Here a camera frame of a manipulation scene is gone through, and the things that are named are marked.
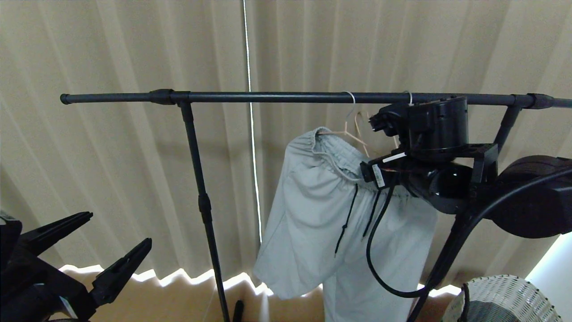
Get black clothes rack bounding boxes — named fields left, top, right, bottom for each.
left=60, top=89, right=572, bottom=322

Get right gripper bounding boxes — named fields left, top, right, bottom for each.
left=360, top=153, right=475, bottom=215

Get beige curtain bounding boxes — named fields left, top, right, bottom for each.
left=0, top=0, right=572, bottom=298

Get pale grey shorts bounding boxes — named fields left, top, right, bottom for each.
left=252, top=127, right=438, bottom=322

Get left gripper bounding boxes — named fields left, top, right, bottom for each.
left=0, top=211, right=153, bottom=322

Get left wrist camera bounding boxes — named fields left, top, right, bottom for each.
left=0, top=211, right=24, bottom=269

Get white laundry basket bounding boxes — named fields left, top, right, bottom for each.
left=440, top=274, right=564, bottom=322

